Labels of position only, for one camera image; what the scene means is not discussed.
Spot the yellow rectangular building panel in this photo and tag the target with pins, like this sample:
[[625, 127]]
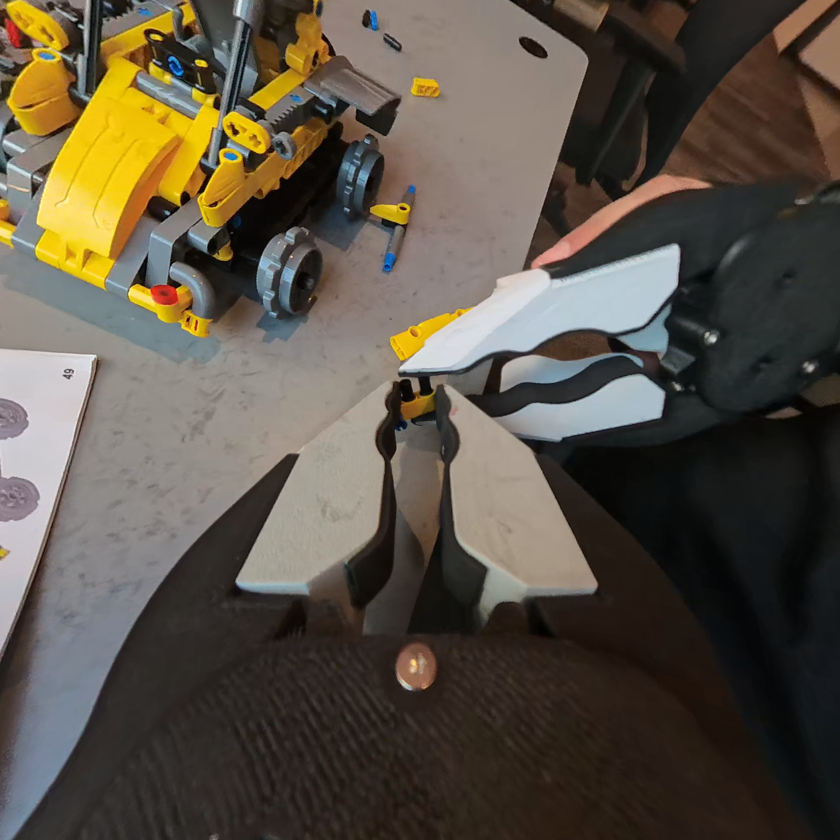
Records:
[[420, 331]]

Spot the person's right forearm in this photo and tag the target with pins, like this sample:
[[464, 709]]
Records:
[[709, 79]]

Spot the yellow two-hole connector block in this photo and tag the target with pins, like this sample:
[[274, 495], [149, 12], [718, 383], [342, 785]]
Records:
[[425, 87]]

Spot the short yellow beam with pins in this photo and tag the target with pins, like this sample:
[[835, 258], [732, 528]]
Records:
[[417, 408]]

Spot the yellow grey toy vehicle model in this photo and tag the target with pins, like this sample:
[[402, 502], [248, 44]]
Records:
[[111, 164]]

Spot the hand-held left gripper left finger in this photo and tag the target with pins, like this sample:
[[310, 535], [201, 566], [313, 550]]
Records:
[[315, 518]]

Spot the instruction booklet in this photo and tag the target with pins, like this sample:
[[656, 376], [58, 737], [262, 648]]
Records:
[[33, 459]]

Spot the grey shaft with yellow lever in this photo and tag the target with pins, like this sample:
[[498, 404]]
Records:
[[394, 246]]

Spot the person's right hand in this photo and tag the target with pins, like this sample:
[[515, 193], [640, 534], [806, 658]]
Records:
[[610, 213]]

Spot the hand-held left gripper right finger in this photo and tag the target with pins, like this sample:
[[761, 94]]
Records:
[[518, 518]]

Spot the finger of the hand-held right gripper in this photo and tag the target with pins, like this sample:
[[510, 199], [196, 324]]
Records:
[[590, 413], [558, 308]]

